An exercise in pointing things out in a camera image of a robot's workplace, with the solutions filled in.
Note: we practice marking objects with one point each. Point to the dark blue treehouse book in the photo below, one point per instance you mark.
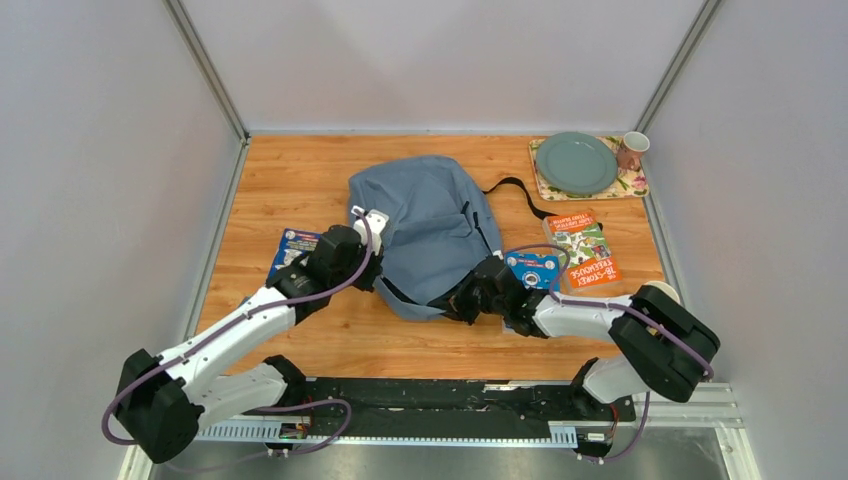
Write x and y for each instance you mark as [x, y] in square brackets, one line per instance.
[293, 243]

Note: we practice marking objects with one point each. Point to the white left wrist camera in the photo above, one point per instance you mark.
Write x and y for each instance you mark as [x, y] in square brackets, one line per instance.
[370, 225]

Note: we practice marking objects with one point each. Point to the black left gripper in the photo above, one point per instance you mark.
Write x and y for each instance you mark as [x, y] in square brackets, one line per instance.
[374, 268]

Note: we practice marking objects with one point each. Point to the orange treehouse book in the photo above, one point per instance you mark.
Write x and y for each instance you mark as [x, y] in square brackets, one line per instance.
[590, 262]

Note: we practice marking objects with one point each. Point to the blue-grey student backpack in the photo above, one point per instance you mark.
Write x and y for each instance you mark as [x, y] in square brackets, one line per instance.
[440, 227]

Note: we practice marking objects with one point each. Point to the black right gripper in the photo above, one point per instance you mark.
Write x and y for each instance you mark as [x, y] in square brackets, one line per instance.
[458, 307]

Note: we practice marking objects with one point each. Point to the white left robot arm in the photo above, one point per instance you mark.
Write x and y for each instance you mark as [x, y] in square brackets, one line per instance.
[163, 401]

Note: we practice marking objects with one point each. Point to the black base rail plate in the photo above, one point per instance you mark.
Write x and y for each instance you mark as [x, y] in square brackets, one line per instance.
[451, 409]

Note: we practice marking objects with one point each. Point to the floral placemat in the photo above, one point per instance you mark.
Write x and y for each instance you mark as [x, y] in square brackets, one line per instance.
[628, 183]

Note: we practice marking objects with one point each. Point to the pink mug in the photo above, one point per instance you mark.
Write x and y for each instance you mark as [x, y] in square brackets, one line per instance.
[631, 150]

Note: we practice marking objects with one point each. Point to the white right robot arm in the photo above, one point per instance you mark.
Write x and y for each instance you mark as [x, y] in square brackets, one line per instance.
[663, 347]

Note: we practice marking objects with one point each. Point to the light blue treehouse book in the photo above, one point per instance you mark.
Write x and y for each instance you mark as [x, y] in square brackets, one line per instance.
[535, 271]

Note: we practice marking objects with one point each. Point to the yellow mug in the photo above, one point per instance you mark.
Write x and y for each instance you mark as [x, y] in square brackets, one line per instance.
[666, 288]

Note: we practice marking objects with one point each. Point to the teal round plate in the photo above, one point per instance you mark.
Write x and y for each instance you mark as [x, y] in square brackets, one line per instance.
[576, 163]

